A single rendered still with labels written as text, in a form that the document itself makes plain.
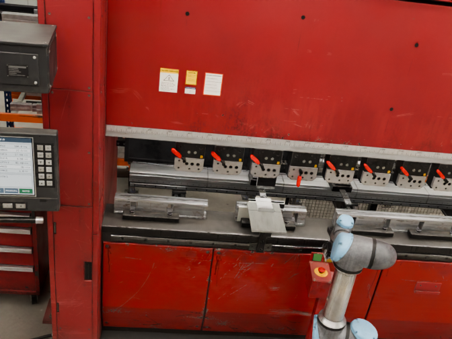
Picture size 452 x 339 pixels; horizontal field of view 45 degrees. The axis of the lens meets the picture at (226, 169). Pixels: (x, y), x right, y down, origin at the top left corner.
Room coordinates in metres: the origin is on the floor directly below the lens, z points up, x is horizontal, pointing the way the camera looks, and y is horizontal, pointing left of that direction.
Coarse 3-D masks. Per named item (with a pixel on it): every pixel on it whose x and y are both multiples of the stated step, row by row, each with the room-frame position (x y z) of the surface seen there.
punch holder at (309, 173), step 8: (296, 152) 2.51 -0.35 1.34; (304, 152) 2.52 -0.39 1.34; (288, 160) 2.59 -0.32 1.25; (296, 160) 2.51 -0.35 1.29; (304, 160) 2.52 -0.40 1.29; (312, 160) 2.52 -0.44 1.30; (288, 168) 2.55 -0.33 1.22; (296, 168) 2.51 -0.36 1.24; (304, 168) 2.52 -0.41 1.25; (312, 168) 2.52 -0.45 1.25; (288, 176) 2.51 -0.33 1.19; (296, 176) 2.51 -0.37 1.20; (304, 176) 2.52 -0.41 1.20; (312, 176) 2.52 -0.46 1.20
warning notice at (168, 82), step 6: (162, 72) 2.42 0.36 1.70; (168, 72) 2.43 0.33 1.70; (174, 72) 2.43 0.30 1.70; (162, 78) 2.42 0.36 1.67; (168, 78) 2.43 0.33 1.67; (174, 78) 2.43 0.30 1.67; (162, 84) 2.42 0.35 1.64; (168, 84) 2.43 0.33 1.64; (174, 84) 2.43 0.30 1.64; (162, 90) 2.42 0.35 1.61; (168, 90) 2.43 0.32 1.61; (174, 90) 2.43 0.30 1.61
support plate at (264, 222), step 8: (248, 208) 2.45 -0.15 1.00; (256, 208) 2.46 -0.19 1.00; (256, 216) 2.38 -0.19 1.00; (264, 216) 2.39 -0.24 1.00; (272, 216) 2.40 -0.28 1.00; (280, 216) 2.41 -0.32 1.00; (256, 224) 2.31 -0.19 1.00; (264, 224) 2.32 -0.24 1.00; (272, 224) 2.33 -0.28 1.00; (280, 224) 2.34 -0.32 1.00; (264, 232) 2.26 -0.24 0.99; (272, 232) 2.26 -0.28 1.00; (280, 232) 2.27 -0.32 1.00
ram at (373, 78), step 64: (128, 0) 2.40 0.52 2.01; (192, 0) 2.44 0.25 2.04; (256, 0) 2.47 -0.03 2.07; (320, 0) 2.51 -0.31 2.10; (384, 0) 2.55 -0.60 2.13; (128, 64) 2.40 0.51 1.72; (192, 64) 2.44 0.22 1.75; (256, 64) 2.48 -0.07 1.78; (320, 64) 2.52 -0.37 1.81; (384, 64) 2.56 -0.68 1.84; (448, 64) 2.60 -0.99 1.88; (192, 128) 2.44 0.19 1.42; (256, 128) 2.48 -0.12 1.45; (320, 128) 2.53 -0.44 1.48; (384, 128) 2.57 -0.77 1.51; (448, 128) 2.61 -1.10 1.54
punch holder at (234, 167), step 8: (216, 152) 2.46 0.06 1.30; (224, 152) 2.46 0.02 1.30; (232, 152) 2.47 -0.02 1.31; (240, 152) 2.48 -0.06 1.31; (216, 160) 2.46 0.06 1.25; (224, 160) 2.47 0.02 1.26; (232, 160) 2.47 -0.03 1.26; (216, 168) 2.46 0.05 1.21; (224, 168) 2.46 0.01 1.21; (232, 168) 2.47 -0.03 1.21; (240, 168) 2.47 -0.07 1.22
